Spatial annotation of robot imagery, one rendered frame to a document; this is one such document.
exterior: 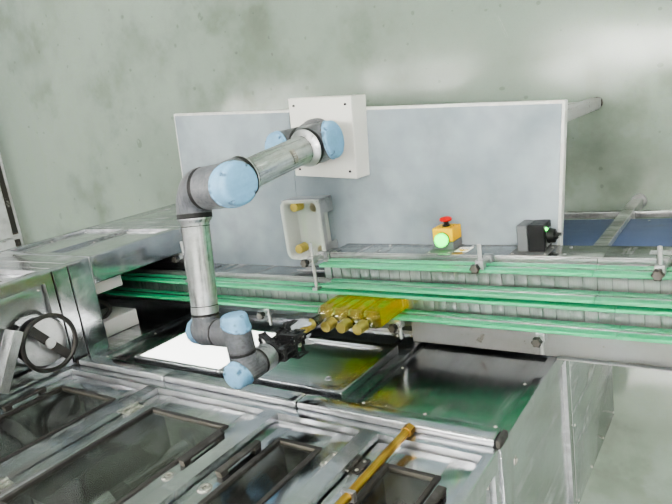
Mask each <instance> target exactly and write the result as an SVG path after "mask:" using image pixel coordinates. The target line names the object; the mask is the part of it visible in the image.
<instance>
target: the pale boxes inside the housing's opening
mask: <svg viewBox="0 0 672 504"><path fill-rule="evenodd" d="M94 285H95V289H96V293H97V294H100V293H102V292H105V291H108V290H110V289H113V288H116V287H118V286H121V285H123V283H122V279H121V275H118V276H115V277H112V278H110V279H107V280H104V281H101V282H99V283H96V284H94ZM107 311H108V308H107V307H106V308H104V309H101V314H102V316H104V315H105V314H106V313H107ZM103 322H104V326H105V330H106V335H107V338H108V337H110V336H112V335H115V334H117V333H119V332H121V331H123V330H126V329H128V328H130V327H132V326H135V325H137V324H139V321H138V316H137V312H136V309H134V308H125V307H115V306H112V312H111V314H110V315H109V316H108V317H107V318H106V319H103Z"/></svg>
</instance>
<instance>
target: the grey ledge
mask: <svg viewBox="0 0 672 504"><path fill-rule="evenodd" d="M411 325H412V333H413V341H417V342H426V343H435V344H445V345H454V346H463V347H472V348H481V349H491V350H500V351H509V352H518V353H527V354H537V355H541V354H540V348H537V347H533V345H532V344H531V341H532V339H533V338H534V337H536V332H526V331H515V330H503V329H492V328H481V327H469V326H458V325H447V324H436V323H424V322H413V321H411ZM544 349H545V354H544V355H546V356H555V357H557V360H566V361H575V362H584V363H593V364H602V365H611V366H620V367H629V368H638V369H647V370H656V371H665V372H672V344H661V343H650V342H639V341H627V340H617V339H605V338H594V337H582V336H571V335H560V334H548V333H547V340H546V341H545V342H544Z"/></svg>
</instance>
